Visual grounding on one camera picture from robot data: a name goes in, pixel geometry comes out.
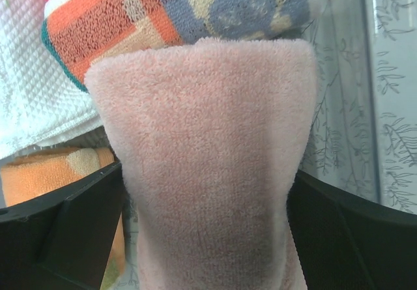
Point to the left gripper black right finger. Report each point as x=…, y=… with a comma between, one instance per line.
x=347, y=242

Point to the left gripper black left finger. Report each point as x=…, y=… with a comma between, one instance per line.
x=62, y=240

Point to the rabbit print towel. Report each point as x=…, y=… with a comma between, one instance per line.
x=79, y=33

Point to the orange rolled towel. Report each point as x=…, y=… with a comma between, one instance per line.
x=38, y=173

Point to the clear plastic bin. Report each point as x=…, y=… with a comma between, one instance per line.
x=342, y=144

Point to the white rolled towel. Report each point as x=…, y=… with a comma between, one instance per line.
x=40, y=106

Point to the floral table mat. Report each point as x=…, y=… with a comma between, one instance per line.
x=394, y=45

